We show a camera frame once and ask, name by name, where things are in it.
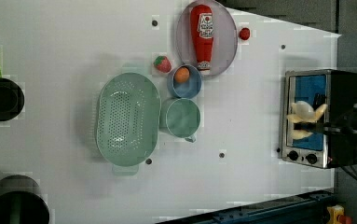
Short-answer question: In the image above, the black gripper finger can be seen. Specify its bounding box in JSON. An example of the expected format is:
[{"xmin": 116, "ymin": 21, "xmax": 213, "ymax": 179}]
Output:
[
  {"xmin": 294, "ymin": 122, "xmax": 323, "ymax": 133},
  {"xmin": 312, "ymin": 93, "xmax": 325, "ymax": 107}
]

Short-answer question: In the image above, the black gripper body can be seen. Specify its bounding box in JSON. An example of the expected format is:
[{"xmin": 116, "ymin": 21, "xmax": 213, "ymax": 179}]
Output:
[{"xmin": 323, "ymin": 116, "xmax": 355, "ymax": 136}]

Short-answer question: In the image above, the peeled yellow banana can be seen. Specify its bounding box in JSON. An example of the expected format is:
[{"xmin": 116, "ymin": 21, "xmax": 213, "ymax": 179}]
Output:
[{"xmin": 287, "ymin": 101, "xmax": 328, "ymax": 140}]

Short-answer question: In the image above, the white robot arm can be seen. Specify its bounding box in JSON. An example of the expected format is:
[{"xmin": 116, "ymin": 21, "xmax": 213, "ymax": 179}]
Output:
[{"xmin": 286, "ymin": 103, "xmax": 357, "ymax": 147}]

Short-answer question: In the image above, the green mug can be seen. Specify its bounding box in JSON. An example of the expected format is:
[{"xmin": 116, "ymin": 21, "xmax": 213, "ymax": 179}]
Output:
[{"xmin": 159, "ymin": 98, "xmax": 201, "ymax": 143}]

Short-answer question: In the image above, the black toaster oven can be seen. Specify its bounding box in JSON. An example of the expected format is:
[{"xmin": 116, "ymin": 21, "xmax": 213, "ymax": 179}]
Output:
[{"xmin": 280, "ymin": 69, "xmax": 357, "ymax": 169}]

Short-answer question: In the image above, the blue bowl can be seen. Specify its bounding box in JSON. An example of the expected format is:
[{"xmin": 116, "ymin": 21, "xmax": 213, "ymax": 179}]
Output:
[{"xmin": 167, "ymin": 64, "xmax": 202, "ymax": 99}]

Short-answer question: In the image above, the orange ball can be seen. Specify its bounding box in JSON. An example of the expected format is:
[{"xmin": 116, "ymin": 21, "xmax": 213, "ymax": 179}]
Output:
[{"xmin": 174, "ymin": 67, "xmax": 190, "ymax": 83}]

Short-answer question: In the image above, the red ketchup bottle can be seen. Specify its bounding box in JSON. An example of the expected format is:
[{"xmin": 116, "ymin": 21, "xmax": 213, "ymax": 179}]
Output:
[{"xmin": 190, "ymin": 5, "xmax": 214, "ymax": 74}]

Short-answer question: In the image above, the red strawberry near bowl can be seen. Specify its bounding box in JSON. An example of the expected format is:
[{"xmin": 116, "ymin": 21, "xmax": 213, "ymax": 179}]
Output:
[{"xmin": 153, "ymin": 56, "xmax": 172, "ymax": 73}]

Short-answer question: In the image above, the green perforated colander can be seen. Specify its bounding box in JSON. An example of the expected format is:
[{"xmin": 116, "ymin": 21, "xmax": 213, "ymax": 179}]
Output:
[{"xmin": 95, "ymin": 73, "xmax": 161, "ymax": 176}]

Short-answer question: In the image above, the black cylindrical cup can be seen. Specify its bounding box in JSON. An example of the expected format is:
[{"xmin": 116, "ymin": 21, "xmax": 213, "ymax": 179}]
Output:
[{"xmin": 0, "ymin": 77, "xmax": 25, "ymax": 121}]

